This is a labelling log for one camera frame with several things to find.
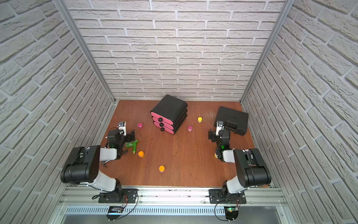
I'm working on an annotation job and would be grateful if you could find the orange paint can front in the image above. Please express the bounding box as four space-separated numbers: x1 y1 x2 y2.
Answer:
158 165 165 173

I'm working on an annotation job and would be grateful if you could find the controller box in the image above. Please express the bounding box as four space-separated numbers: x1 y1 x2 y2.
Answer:
106 206 125 221
224 207 239 222

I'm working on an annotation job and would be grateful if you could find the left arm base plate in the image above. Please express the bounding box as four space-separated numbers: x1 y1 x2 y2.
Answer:
98 189 138 203

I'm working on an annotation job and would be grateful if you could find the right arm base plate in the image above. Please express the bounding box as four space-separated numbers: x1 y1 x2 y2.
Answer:
208 189 247 204

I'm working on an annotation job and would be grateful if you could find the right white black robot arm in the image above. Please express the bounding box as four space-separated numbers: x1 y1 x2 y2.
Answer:
208 130 272 201

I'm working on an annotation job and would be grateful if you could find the right controller box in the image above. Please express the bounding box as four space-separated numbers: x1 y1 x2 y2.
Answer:
224 207 239 222

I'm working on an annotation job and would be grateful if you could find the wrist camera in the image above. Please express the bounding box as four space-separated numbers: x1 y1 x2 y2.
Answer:
117 121 126 136
215 120 224 136

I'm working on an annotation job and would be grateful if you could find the aluminium front rail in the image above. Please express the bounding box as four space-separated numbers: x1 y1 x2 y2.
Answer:
59 185 288 206

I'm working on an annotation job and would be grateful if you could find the black plastic tool case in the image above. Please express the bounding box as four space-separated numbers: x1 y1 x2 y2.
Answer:
214 106 249 135

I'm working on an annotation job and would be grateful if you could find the orange paint can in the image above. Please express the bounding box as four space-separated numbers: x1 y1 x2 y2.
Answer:
158 165 165 173
138 151 145 158

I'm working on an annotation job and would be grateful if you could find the green toy drill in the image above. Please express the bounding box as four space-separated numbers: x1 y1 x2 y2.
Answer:
126 140 139 155

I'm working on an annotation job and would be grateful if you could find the left controller box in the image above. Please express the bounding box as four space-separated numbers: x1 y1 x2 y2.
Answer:
106 206 125 221

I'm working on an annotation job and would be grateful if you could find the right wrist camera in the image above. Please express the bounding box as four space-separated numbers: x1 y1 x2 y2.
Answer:
215 120 224 136

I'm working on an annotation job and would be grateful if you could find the black pink drawer cabinet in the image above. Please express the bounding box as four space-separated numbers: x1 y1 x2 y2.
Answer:
151 94 188 134

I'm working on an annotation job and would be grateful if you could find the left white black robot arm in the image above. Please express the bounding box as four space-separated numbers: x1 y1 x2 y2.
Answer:
60 128 135 198

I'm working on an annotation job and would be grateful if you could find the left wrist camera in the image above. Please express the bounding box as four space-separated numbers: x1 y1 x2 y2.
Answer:
117 121 126 136

